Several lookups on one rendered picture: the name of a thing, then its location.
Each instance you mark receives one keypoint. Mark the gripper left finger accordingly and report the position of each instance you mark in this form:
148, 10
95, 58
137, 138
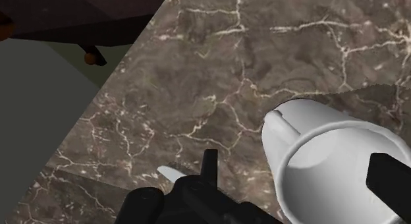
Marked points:
209, 167

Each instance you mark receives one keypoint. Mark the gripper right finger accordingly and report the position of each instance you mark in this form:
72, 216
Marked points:
390, 180

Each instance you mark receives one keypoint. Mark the small white pointed object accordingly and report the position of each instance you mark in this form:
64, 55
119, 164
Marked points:
171, 173

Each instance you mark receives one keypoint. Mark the white mug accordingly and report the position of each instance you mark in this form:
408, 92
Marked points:
321, 159

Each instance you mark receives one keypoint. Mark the dark brown furniture with legs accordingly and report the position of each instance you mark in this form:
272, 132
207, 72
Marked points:
70, 17

